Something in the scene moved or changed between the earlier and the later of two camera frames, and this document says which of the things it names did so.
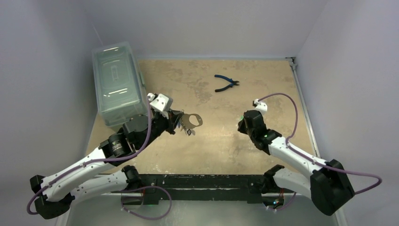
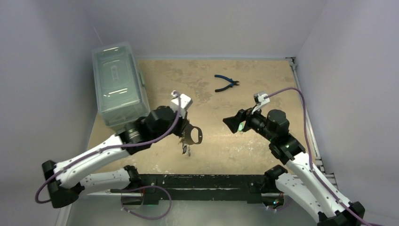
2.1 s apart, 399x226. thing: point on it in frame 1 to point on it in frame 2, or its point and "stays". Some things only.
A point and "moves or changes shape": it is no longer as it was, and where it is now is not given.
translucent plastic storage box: (121, 84) stays
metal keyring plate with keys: (185, 125) moves or changes shape
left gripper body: (159, 124) to (178, 127)
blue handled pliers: (233, 82) stays
